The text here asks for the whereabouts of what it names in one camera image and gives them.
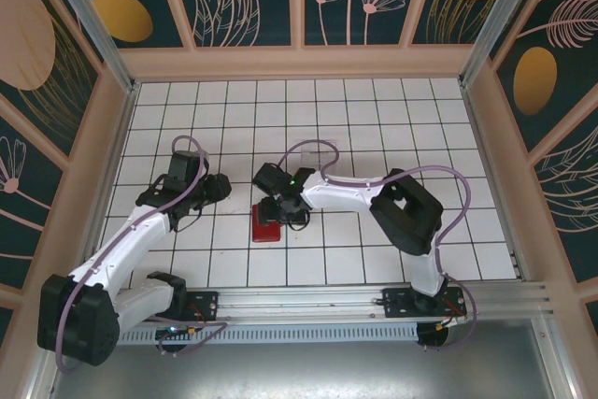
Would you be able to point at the red leather card holder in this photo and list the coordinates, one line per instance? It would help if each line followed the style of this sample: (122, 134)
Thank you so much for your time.
(266, 234)

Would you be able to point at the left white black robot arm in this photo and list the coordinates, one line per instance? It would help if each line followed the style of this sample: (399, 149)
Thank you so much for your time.
(135, 231)

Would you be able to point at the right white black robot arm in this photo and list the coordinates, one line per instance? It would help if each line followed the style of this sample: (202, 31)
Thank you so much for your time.
(341, 193)

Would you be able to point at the clear acrylic tray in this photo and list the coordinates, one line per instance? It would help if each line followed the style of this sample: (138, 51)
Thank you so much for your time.
(313, 151)

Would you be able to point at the small lit circuit board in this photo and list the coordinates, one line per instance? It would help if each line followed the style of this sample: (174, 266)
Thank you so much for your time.
(175, 330)

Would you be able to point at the grey metal sheet panel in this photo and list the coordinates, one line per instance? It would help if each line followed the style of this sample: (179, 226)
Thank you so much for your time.
(303, 371)

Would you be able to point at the aluminium mounting rail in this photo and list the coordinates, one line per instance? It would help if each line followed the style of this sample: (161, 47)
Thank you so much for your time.
(299, 301)

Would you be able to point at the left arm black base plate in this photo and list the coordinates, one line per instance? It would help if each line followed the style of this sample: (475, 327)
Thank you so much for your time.
(208, 305)

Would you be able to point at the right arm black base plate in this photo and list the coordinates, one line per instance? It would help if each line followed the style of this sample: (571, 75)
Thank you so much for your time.
(397, 305)

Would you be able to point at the aluminium frame post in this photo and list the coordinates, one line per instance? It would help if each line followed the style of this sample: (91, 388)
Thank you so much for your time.
(100, 39)
(486, 39)

